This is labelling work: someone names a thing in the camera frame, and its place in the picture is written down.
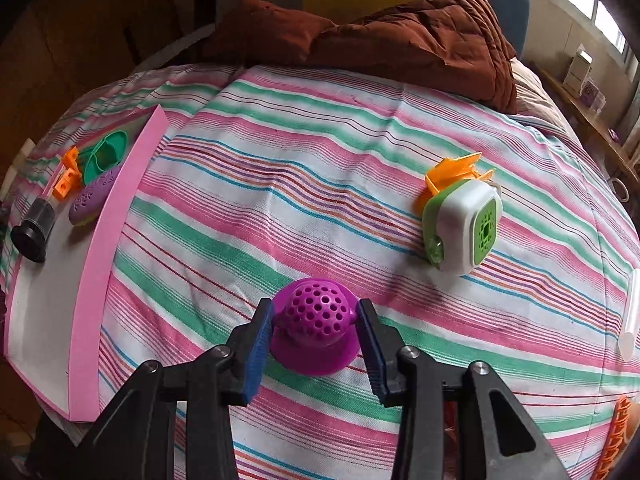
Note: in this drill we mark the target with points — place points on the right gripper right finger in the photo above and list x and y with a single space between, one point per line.
497 439

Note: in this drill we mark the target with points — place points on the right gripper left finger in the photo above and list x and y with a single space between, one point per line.
134 436

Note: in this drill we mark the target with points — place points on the magenta perforated dome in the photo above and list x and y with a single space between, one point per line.
314 327

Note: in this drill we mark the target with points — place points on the green white rounded box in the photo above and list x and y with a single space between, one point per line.
460 225

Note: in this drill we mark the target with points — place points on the lilac patterned oval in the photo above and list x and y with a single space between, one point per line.
88 204

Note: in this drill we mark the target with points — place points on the orange finned plastic piece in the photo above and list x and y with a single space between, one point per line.
448 172

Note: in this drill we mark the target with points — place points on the green flanged cylinder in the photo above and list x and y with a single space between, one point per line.
108 153

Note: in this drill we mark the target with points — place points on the orange plastic rack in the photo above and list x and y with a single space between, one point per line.
625 422

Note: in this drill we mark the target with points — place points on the pink white foam tray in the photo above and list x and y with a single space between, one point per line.
55 308

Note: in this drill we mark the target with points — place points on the white translucent tube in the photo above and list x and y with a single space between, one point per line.
630 324

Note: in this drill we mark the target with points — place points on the striped pink green bedspread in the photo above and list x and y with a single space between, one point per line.
265 176

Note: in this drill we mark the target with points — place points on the black cylindrical funnel piece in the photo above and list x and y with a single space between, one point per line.
30 237

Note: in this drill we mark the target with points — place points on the orange perforated block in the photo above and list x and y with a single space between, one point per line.
70 177

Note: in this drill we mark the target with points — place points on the wooden side desk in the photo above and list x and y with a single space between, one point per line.
590 127

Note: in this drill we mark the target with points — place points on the pale pink pillow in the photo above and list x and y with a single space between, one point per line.
533 101

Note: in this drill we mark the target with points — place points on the purple small box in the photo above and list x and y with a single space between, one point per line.
592 97

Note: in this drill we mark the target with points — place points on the white cardboard box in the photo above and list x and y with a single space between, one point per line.
578 72

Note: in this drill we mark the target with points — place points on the rust brown quilted blanket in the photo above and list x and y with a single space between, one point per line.
455 46

